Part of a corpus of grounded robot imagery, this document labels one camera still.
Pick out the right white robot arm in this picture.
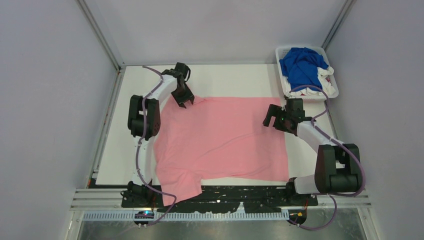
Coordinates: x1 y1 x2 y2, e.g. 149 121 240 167
262 98 365 205

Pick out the aluminium frame rail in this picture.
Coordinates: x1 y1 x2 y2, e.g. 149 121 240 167
70 188 372 223

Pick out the white t shirt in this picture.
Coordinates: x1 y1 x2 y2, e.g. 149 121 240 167
289 66 338 98

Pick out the white plastic laundry basket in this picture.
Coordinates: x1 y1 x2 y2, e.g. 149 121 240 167
274 44 340 104

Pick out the blue t shirt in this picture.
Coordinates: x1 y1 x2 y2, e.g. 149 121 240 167
279 47 329 91

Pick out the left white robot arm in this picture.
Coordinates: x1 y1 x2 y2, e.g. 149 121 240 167
121 62 195 208

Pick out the pink t shirt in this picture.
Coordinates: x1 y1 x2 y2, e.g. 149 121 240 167
154 97 289 206

